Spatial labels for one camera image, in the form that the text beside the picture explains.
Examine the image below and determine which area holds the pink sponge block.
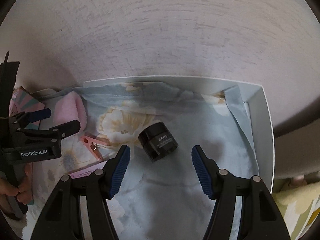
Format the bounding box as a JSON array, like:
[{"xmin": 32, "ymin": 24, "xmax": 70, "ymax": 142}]
[{"xmin": 53, "ymin": 91, "xmax": 87, "ymax": 132}]

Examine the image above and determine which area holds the pink clothespin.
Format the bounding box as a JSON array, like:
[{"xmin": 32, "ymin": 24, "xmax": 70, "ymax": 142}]
[{"xmin": 80, "ymin": 135, "xmax": 110, "ymax": 162}]

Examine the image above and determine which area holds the long pink tube box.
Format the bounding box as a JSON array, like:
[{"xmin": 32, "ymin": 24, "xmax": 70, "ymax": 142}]
[{"xmin": 69, "ymin": 161, "xmax": 107, "ymax": 179}]

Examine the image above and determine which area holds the black cosmetic jar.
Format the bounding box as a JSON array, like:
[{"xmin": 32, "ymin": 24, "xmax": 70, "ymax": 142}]
[{"xmin": 138, "ymin": 122, "xmax": 178, "ymax": 161}]

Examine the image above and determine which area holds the person's left hand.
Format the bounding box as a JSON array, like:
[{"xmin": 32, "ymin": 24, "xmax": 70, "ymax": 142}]
[{"xmin": 1, "ymin": 164, "xmax": 33, "ymax": 210}]

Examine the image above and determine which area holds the pink teal cardboard box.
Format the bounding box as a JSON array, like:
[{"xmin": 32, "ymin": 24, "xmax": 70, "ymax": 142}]
[{"xmin": 9, "ymin": 87, "xmax": 45, "ymax": 124}]

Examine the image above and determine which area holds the blue floral tablecloth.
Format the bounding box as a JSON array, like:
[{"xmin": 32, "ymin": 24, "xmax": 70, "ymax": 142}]
[{"xmin": 24, "ymin": 81, "xmax": 261, "ymax": 240}]

